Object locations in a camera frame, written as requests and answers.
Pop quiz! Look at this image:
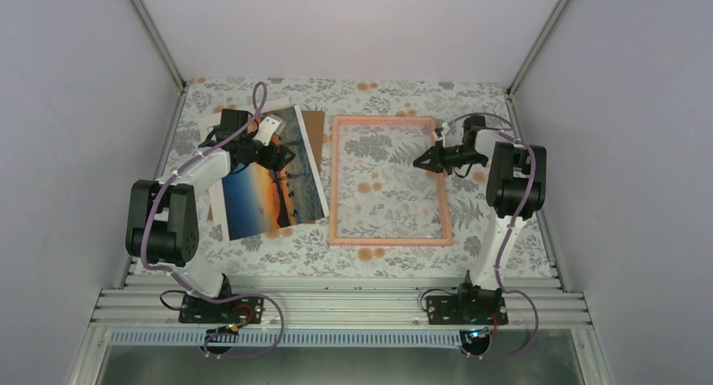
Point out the aluminium corner post left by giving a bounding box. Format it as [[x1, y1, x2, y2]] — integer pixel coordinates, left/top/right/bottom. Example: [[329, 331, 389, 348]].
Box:
[[128, 0, 187, 93]]

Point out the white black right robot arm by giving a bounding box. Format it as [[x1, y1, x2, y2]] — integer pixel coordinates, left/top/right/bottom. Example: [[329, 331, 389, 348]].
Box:
[[413, 112, 547, 324]]

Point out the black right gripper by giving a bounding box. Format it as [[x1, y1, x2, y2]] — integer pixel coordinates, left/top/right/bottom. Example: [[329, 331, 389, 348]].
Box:
[[414, 140, 487, 176]]

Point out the aluminium corner post right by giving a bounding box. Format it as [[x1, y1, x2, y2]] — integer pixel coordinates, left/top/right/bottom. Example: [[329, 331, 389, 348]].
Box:
[[507, 0, 572, 103]]

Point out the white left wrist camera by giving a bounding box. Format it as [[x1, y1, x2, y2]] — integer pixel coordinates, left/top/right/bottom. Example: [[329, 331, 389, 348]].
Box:
[[254, 115, 285, 146]]

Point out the pink wooden picture frame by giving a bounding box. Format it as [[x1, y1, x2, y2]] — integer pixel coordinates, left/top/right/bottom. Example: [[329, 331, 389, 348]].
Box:
[[328, 114, 455, 248]]

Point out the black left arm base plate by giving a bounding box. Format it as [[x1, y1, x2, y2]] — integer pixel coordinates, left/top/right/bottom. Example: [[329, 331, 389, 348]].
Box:
[[178, 296, 264, 325]]

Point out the aluminium corner post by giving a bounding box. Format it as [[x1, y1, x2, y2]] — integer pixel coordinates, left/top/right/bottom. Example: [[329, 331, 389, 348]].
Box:
[[128, 0, 187, 93], [507, 0, 572, 103]]

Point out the clear acrylic sheet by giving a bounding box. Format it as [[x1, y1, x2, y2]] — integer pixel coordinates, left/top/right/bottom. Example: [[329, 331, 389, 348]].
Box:
[[336, 121, 446, 240]]

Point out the sunset photo print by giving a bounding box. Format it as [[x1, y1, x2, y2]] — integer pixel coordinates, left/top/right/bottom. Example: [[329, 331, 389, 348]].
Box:
[[220, 105, 330, 241]]

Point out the brown cardboard backing board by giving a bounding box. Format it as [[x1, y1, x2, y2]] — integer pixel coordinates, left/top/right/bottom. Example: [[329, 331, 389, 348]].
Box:
[[301, 110, 325, 161]]

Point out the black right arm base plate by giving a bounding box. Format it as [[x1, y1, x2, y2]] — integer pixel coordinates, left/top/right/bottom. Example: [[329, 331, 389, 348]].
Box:
[[425, 293, 510, 326]]

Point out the grey slotted cable duct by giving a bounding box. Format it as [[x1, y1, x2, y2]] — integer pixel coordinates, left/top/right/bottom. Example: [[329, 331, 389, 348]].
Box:
[[107, 328, 462, 349]]

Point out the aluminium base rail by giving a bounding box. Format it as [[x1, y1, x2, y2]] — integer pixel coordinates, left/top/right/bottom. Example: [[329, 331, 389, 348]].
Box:
[[90, 275, 593, 330]]

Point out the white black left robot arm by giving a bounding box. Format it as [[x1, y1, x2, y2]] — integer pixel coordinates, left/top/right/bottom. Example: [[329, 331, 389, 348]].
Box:
[[125, 109, 295, 322]]

